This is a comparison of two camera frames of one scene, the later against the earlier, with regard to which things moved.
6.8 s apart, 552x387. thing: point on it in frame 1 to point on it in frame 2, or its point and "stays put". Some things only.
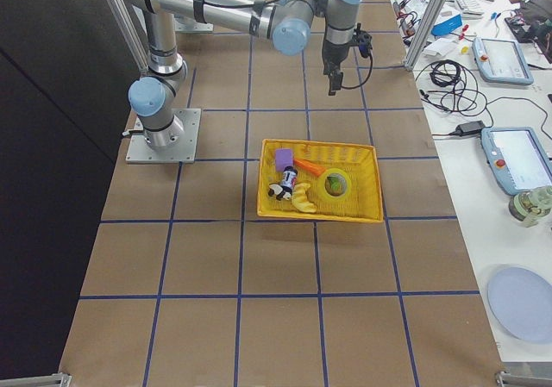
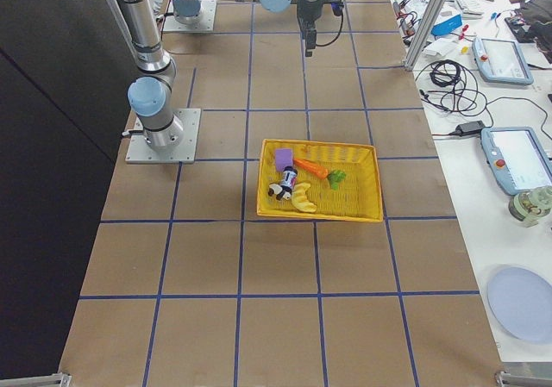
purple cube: (284, 158) stays put
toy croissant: (300, 201) stays put
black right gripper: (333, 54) to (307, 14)
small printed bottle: (289, 179) stays put
